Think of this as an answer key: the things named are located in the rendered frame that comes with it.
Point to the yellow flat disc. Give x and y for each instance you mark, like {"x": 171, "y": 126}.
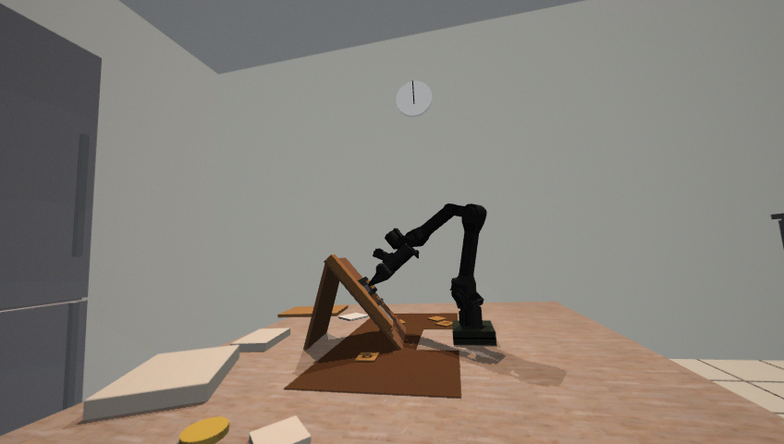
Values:
{"x": 207, "y": 431}

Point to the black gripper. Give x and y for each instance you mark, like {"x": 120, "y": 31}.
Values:
{"x": 385, "y": 271}

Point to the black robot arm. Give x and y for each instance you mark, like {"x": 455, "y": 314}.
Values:
{"x": 463, "y": 287}

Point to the tan flat rectangular board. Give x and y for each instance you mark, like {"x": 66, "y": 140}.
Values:
{"x": 306, "y": 311}

